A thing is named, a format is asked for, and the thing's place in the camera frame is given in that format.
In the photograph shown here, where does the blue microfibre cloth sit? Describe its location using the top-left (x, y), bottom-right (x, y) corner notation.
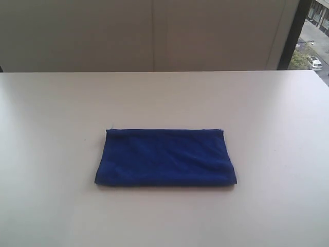
top-left (94, 129), bottom-right (237, 187)

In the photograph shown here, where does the white parked car outside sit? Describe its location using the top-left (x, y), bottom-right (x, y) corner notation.
top-left (310, 60), bottom-right (322, 71)

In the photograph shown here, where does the dark window frame post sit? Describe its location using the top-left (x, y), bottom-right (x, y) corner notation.
top-left (277, 0), bottom-right (312, 70)

